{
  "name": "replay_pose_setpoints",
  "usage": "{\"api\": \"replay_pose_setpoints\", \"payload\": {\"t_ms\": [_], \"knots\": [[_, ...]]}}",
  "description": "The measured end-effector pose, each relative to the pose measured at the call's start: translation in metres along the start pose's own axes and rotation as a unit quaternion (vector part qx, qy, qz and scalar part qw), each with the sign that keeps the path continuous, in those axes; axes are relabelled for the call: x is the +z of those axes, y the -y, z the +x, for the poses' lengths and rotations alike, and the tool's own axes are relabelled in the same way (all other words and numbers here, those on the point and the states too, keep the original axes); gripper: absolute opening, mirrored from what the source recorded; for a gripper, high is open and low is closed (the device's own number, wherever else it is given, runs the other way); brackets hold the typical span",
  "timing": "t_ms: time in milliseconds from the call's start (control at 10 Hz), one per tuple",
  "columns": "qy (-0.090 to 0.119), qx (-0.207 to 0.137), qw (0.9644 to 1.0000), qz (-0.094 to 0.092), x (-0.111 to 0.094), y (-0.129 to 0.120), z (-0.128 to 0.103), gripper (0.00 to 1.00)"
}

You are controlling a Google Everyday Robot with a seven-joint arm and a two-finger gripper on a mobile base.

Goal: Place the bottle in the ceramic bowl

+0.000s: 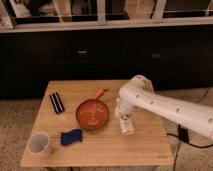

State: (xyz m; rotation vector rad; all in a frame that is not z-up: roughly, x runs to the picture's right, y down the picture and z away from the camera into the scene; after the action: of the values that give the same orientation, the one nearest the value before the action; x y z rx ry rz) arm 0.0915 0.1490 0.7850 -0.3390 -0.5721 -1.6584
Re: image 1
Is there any black power cable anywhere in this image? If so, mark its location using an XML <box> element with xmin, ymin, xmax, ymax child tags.
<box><xmin>166</xmin><ymin>96</ymin><xmax>213</xmax><ymax>171</ymax></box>

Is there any dark cabinet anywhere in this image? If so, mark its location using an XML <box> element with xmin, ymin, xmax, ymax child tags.
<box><xmin>0</xmin><ymin>26</ymin><xmax>213</xmax><ymax>99</ymax></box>

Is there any black striped rectangular block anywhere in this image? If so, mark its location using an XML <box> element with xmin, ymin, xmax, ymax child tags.
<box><xmin>49</xmin><ymin>92</ymin><xmax>65</xmax><ymax>114</ymax></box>

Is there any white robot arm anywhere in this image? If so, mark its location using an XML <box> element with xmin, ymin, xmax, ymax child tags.
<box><xmin>115</xmin><ymin>75</ymin><xmax>213</xmax><ymax>140</ymax></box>

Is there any white cup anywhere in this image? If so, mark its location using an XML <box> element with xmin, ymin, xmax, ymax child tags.
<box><xmin>27</xmin><ymin>132</ymin><xmax>52</xmax><ymax>157</ymax></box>

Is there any white plastic bottle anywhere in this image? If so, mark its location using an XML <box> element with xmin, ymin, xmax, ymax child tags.
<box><xmin>119</xmin><ymin>114</ymin><xmax>134</xmax><ymax>135</ymax></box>

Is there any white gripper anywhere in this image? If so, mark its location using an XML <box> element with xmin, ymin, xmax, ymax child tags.
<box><xmin>114</xmin><ymin>98</ymin><xmax>135</xmax><ymax>117</ymax></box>

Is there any blue sponge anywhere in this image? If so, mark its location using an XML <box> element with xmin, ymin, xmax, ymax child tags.
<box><xmin>61</xmin><ymin>129</ymin><xmax>83</xmax><ymax>146</ymax></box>

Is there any orange ceramic bowl with handle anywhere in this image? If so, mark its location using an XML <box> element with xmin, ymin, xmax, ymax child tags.
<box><xmin>76</xmin><ymin>89</ymin><xmax>110</xmax><ymax>130</ymax></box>

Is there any wooden table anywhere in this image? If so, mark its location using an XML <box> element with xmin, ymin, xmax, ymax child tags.
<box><xmin>21</xmin><ymin>80</ymin><xmax>173</xmax><ymax>167</ymax></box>

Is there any black power adapter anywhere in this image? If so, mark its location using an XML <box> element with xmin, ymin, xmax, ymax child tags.
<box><xmin>178</xmin><ymin>125</ymin><xmax>189</xmax><ymax>142</ymax></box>

